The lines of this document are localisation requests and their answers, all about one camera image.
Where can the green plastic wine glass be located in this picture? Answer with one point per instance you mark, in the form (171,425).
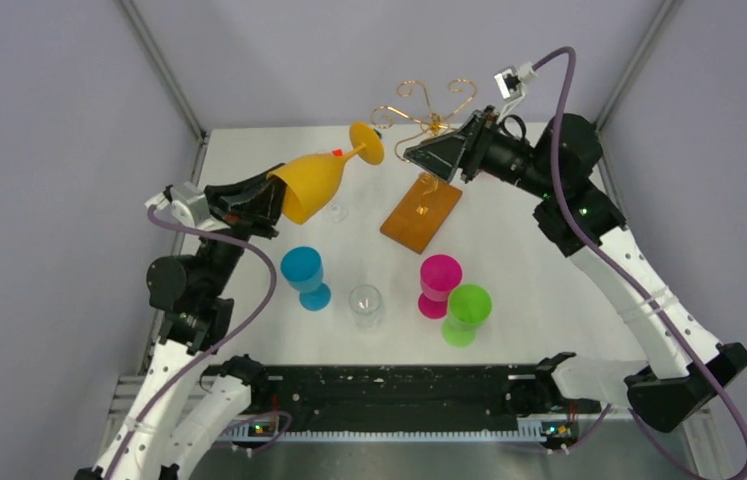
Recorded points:
(469,306)

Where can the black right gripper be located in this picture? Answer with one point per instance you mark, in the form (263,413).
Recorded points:
(443,156)

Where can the clear glass tumbler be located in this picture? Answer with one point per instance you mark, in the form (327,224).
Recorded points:
(367,307)

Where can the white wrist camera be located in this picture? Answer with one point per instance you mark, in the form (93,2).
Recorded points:
(512,83)
(188,205)

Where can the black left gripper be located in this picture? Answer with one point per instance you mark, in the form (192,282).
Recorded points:
(254,204)

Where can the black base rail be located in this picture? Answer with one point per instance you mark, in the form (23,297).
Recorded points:
(404,401)

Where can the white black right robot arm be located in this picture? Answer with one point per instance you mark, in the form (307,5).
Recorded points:
(684,365)

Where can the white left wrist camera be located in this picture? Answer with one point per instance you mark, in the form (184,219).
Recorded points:
(188,205)

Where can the gold wire glass rack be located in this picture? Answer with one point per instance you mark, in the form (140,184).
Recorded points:
(429,201)

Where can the yellow plastic wine glass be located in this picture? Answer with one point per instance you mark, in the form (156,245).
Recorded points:
(311,181)

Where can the blue plastic wine glass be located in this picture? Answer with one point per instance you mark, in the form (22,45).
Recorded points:
(302,268)

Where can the clear tall wine glass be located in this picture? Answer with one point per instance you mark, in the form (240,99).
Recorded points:
(336,212)

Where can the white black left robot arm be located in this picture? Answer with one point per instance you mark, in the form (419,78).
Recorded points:
(156,439)

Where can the pink plastic wine glass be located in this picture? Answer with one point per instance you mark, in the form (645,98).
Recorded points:
(440,274)

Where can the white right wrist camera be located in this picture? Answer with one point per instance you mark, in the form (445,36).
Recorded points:
(512,83)

